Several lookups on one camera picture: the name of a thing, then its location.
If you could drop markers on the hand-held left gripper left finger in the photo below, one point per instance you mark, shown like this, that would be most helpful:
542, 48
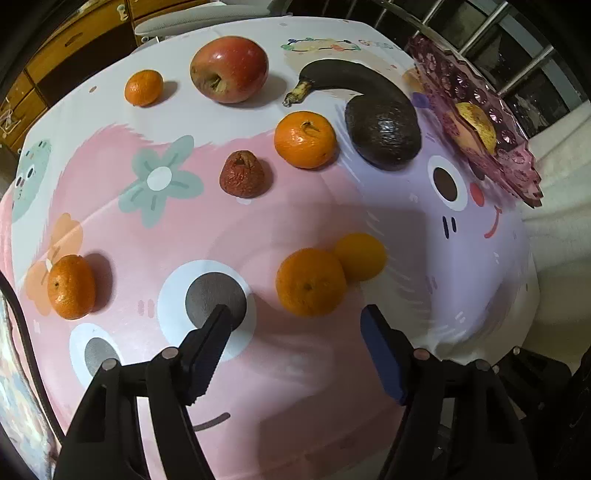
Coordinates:
203, 371

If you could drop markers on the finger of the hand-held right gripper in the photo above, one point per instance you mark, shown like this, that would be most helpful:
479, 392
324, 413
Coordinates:
535, 374

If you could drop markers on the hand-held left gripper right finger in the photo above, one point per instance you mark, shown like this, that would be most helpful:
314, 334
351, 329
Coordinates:
383, 357

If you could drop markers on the purple glass plate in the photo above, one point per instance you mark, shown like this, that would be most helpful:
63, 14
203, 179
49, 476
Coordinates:
461, 78

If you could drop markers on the red apple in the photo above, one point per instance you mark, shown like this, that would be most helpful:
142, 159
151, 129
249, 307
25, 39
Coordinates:
229, 69

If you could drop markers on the yellow-orange citrus fruit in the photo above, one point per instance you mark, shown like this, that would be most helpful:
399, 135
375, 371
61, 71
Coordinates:
367, 256

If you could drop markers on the cartoon printed tablecloth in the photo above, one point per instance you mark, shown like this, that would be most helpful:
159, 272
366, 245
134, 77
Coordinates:
277, 221

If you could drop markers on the white bed sheet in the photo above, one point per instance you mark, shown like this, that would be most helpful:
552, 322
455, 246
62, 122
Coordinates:
558, 207

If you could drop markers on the pastel printed blanket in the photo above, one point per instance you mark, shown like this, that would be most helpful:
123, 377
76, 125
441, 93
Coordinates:
14, 401

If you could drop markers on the shriveled red fruit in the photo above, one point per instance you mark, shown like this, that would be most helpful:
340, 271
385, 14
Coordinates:
244, 174

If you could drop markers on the dark avocado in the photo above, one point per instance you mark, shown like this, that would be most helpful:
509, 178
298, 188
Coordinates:
383, 134

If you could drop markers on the yellow pear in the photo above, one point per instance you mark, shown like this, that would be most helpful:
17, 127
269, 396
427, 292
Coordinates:
480, 127

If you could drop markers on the black overripe banana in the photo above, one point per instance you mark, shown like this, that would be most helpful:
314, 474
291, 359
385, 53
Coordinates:
351, 76

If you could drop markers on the small tangerine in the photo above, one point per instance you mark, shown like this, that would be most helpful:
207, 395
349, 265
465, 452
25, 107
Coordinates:
143, 87

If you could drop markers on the metal railing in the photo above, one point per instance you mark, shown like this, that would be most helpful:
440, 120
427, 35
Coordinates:
489, 27

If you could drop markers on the wooden desk with drawers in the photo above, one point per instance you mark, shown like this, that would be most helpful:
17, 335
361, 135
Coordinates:
60, 50

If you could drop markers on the grey office chair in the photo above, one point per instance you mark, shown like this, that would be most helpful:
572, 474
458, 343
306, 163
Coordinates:
184, 21

